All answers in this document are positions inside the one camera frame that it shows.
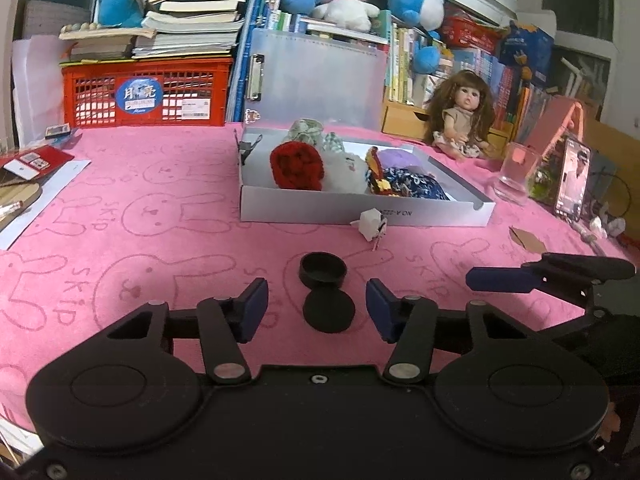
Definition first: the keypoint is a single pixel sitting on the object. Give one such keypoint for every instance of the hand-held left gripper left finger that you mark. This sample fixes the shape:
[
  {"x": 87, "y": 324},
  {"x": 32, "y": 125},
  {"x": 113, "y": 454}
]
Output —
[{"x": 254, "y": 305}]

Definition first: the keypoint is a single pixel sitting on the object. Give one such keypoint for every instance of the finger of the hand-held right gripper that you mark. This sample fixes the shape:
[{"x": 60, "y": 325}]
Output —
[{"x": 500, "y": 280}]

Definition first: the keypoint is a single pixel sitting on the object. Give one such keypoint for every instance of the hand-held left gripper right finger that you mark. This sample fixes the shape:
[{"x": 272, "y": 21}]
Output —
[{"x": 380, "y": 310}]

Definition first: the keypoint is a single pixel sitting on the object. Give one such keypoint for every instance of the black round lid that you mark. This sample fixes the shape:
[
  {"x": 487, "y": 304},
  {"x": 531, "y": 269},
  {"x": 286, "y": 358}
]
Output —
[{"x": 329, "y": 310}]

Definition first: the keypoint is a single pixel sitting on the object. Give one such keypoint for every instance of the black round case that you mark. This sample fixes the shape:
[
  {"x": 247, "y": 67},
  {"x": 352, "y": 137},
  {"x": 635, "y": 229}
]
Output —
[{"x": 322, "y": 272}]

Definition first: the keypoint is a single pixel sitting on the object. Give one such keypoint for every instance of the white cardboard box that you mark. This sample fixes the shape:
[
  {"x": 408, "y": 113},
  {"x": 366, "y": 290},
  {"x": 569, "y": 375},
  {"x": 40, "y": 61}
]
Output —
[{"x": 300, "y": 207}]

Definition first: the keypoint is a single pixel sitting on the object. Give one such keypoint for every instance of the red knitted pouch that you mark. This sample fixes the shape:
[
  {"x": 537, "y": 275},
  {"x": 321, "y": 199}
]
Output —
[{"x": 297, "y": 165}]

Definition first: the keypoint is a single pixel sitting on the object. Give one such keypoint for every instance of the purple plush pouch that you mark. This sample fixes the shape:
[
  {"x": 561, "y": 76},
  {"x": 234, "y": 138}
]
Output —
[{"x": 397, "y": 159}]

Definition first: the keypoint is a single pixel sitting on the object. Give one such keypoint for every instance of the green gingham scrunchie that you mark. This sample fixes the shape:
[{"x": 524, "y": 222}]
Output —
[{"x": 305, "y": 130}]

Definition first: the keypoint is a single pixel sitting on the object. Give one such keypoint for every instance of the clear glass mug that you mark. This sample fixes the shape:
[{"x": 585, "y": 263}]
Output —
[{"x": 515, "y": 180}]

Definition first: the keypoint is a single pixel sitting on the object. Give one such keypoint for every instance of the pink rabbit-print blanket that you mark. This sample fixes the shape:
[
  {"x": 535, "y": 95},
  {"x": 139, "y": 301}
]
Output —
[{"x": 150, "y": 260}]

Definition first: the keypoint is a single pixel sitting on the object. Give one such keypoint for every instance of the small white trinket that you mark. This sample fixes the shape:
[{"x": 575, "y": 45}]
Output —
[{"x": 607, "y": 226}]

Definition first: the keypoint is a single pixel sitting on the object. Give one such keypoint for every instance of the smartphone with lit screen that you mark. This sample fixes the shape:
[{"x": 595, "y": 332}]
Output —
[{"x": 572, "y": 180}]

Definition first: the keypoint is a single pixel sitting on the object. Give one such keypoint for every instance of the white plush pouch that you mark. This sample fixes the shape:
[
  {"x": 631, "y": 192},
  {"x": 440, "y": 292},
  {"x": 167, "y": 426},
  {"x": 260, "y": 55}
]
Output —
[{"x": 345, "y": 175}]

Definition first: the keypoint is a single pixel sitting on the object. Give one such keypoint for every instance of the black binder clip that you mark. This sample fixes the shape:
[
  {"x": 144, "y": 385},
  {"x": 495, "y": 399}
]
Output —
[{"x": 246, "y": 149}]

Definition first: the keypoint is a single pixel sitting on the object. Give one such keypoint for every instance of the pink house-shaped box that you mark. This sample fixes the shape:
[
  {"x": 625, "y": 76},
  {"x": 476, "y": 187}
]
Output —
[{"x": 550, "y": 120}]

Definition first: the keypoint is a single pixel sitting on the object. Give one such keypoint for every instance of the brown-haired doll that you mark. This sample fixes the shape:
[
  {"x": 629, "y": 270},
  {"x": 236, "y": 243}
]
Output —
[{"x": 462, "y": 110}]

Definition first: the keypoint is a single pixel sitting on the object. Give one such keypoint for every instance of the wooden drawer organizer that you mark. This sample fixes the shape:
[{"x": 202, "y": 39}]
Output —
[{"x": 400, "y": 120}]

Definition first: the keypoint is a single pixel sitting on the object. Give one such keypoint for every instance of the clear plastic clipboard folder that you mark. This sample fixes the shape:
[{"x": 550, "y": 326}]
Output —
[{"x": 320, "y": 80}]

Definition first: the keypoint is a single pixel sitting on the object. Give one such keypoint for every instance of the blue cardboard box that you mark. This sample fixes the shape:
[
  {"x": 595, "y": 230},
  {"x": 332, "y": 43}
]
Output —
[{"x": 525, "y": 45}]

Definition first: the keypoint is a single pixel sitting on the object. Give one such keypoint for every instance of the white paper sheet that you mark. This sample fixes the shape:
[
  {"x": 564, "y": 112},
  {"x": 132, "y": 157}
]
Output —
[{"x": 45, "y": 190}]

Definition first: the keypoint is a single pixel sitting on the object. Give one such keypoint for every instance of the row of upright books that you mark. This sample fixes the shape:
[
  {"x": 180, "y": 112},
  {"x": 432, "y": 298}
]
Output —
[{"x": 400, "y": 60}]

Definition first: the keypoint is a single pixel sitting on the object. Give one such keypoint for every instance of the wooden board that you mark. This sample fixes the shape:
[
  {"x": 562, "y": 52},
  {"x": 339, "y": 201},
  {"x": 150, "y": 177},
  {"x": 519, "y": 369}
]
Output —
[{"x": 20, "y": 195}]

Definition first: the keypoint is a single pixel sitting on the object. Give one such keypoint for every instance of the small card box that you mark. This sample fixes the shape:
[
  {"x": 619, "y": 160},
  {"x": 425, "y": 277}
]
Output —
[{"x": 57, "y": 131}]

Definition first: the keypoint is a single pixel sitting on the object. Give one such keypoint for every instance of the red booklet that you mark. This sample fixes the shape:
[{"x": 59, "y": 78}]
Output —
[{"x": 30, "y": 162}]

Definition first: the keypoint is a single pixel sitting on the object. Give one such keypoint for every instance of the red plastic crate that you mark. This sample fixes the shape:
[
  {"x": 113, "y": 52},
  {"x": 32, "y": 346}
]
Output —
[{"x": 90, "y": 90}]

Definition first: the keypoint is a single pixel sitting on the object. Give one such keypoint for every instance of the stack of books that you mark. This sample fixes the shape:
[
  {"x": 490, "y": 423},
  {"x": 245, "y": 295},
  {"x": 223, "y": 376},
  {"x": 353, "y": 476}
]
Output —
[{"x": 190, "y": 35}]

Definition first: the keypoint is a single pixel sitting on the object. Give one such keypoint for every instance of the blue plush rabbit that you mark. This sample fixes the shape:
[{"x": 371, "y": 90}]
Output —
[{"x": 417, "y": 5}]

